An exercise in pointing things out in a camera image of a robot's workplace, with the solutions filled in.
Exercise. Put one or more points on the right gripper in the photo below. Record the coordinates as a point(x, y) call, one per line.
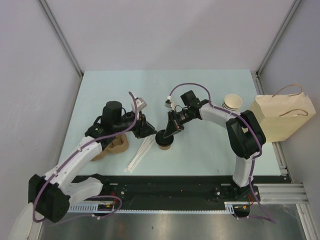
point(174, 125)

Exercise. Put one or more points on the white wrapped straw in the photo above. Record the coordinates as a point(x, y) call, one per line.
point(139, 159)
point(143, 149)
point(138, 153)

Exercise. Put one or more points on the white slotted cable duct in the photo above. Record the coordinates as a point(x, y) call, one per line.
point(100, 208)

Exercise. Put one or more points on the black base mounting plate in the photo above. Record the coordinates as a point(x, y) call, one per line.
point(173, 193)

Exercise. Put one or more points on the brown paper coffee cup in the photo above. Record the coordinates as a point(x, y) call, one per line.
point(164, 148)

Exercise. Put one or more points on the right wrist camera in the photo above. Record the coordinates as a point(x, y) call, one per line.
point(169, 104)

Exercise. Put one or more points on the stack of paper cups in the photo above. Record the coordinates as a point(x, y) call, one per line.
point(232, 102)

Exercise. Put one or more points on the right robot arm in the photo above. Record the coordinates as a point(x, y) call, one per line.
point(245, 134)

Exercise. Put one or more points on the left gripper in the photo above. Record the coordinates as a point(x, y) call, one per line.
point(142, 128)

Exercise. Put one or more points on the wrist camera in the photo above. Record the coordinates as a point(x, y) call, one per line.
point(169, 104)
point(140, 104)

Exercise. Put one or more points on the aluminium frame rail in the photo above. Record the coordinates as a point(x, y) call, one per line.
point(282, 193)

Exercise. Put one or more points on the kraft paper takeout bag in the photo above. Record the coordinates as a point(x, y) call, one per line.
point(283, 113)

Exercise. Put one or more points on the brown pulp cup carrier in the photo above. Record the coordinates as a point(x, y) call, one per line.
point(119, 145)

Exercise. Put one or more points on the black coffee cup lid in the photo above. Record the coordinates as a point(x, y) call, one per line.
point(161, 141)

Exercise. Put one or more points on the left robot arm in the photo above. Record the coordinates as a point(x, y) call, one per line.
point(54, 193)

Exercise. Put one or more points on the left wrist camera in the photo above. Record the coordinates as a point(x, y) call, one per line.
point(140, 104)

